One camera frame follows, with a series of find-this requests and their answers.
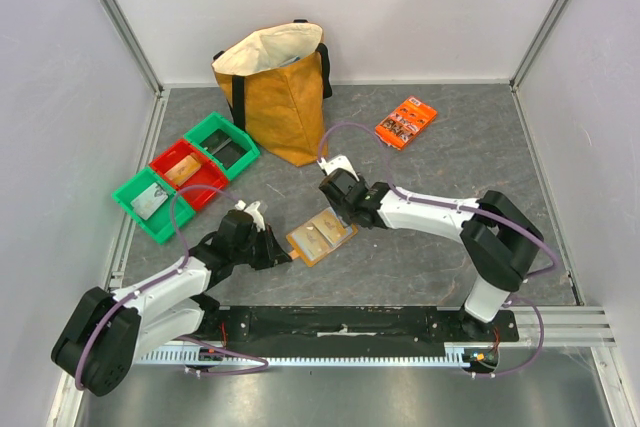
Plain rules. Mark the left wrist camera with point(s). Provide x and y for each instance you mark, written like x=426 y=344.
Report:
x=254 y=210

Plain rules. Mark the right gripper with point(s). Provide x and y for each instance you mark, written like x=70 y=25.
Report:
x=345 y=208

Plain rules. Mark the black card in bin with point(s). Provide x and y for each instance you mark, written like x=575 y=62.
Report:
x=223 y=148

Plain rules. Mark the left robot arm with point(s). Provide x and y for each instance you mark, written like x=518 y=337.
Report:
x=108 y=331

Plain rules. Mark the green bin near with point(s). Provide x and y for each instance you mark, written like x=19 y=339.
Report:
x=159 y=226

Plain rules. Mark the red bin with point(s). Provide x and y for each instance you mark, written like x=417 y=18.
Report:
x=209 y=173

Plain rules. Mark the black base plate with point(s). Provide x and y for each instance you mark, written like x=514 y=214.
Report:
x=249 y=323

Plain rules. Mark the green bin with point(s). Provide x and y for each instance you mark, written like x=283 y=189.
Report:
x=216 y=121
x=159 y=226

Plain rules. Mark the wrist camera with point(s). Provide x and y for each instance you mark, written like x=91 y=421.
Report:
x=254 y=210
x=339 y=162

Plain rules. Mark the green bin far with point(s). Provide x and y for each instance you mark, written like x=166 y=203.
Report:
x=216 y=121

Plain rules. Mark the tan card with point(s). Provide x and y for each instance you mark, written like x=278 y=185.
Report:
x=310 y=241
x=183 y=170
x=331 y=227

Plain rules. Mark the slotted cable duct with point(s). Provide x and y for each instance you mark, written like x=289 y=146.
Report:
x=193 y=355

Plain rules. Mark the yellow leather card holder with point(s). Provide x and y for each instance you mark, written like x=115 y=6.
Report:
x=298 y=254

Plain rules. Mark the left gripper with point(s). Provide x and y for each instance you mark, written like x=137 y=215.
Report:
x=273 y=253

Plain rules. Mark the brown paper tote bag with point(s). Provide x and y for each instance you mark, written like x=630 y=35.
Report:
x=275 y=81

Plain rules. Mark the grey card in bin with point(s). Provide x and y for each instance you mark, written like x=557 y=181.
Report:
x=149 y=201

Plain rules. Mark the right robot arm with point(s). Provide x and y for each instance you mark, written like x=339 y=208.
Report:
x=499 y=240

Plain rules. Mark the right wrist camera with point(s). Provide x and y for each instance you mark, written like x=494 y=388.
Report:
x=339 y=162

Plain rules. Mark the tan card in bin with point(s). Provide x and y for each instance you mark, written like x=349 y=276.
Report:
x=183 y=170

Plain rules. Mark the orange screw box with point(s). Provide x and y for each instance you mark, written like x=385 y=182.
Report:
x=405 y=123

